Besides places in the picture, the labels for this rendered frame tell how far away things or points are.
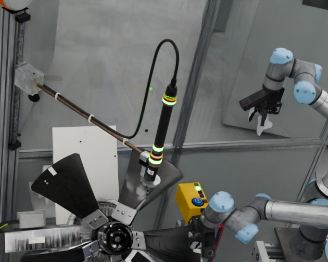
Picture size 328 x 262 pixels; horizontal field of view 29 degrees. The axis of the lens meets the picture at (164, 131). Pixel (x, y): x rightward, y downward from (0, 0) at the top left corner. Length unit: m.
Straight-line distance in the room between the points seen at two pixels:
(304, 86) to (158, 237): 0.79
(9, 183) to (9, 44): 0.71
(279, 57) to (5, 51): 1.02
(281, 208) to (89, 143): 0.83
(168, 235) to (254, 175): 1.13
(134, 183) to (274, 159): 1.24
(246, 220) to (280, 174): 1.39
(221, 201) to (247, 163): 1.25
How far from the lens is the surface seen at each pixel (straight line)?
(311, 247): 2.76
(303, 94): 2.32
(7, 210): 3.02
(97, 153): 2.61
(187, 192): 2.84
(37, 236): 2.46
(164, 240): 2.48
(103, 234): 2.34
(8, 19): 2.42
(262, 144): 3.38
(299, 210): 2.24
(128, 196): 2.43
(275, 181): 3.63
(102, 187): 2.61
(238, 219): 2.22
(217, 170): 3.39
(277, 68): 2.44
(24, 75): 2.47
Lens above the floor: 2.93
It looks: 36 degrees down
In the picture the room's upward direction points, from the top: 13 degrees clockwise
